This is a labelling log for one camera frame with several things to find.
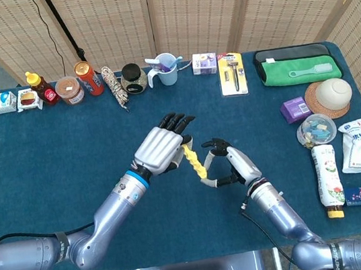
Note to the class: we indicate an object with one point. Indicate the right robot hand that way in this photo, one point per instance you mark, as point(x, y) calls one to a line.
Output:
point(244, 164)

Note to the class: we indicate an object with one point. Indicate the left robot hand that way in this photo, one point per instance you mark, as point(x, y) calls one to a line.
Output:
point(158, 148)

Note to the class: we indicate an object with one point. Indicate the yellow wavy toy stick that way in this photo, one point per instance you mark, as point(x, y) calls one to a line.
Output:
point(197, 164)

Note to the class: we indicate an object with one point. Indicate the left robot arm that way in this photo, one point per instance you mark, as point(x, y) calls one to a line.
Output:
point(110, 213)

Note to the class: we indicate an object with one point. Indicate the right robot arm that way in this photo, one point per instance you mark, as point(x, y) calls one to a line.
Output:
point(280, 211)

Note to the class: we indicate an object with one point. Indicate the light blue mug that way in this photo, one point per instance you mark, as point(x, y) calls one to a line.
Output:
point(168, 75)

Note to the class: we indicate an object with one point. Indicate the purple soap box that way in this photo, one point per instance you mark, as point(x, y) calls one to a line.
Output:
point(294, 109)

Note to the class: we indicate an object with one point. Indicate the glass jar black lid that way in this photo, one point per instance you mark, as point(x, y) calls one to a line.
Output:
point(132, 77)

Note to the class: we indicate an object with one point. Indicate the clear tub of clips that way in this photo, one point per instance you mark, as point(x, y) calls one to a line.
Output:
point(315, 130)

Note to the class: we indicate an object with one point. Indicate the white sauce bottle yellow cap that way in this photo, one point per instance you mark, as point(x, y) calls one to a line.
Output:
point(328, 177)

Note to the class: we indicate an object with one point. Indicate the white purple toothpaste tube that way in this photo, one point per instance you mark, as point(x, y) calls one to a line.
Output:
point(152, 63)

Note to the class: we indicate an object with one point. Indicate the yellow razor package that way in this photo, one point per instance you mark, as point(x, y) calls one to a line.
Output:
point(231, 76)

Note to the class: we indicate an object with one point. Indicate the blue toothbrush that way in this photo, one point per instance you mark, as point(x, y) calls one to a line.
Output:
point(177, 59)

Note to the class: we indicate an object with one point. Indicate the round woven coaster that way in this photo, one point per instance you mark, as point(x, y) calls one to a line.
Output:
point(313, 101)

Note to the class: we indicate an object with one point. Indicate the green folded towel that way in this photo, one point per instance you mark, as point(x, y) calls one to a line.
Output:
point(277, 74)

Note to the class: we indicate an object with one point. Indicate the orange drink can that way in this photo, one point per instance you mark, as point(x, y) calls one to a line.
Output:
point(91, 80)

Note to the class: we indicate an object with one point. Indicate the white purple small box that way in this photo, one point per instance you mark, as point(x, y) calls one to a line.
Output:
point(204, 63)

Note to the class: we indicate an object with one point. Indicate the white table leg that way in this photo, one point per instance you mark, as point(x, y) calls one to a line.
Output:
point(278, 263)

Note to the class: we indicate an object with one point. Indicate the brown sauce plastic tub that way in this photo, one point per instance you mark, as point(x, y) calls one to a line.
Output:
point(70, 92)

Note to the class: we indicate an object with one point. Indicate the blue felt table cover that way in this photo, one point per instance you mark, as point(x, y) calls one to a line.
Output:
point(51, 154)

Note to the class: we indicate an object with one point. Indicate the cream bowl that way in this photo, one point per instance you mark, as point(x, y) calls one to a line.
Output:
point(334, 93)

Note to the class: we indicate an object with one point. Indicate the dark grey folded towel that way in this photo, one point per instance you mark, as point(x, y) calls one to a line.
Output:
point(290, 52)

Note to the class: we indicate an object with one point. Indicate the light blue scrub brush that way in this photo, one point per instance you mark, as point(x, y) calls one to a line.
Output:
point(321, 68)

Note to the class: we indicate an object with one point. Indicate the honey bear bottle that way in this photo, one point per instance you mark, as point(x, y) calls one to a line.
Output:
point(47, 94)

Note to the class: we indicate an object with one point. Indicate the small white food box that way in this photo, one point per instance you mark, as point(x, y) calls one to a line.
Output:
point(27, 99)

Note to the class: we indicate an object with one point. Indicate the bamboo folding screen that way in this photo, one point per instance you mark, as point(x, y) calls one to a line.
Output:
point(189, 11)

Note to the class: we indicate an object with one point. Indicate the black tripod pole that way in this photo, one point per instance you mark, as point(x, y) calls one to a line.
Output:
point(61, 22)

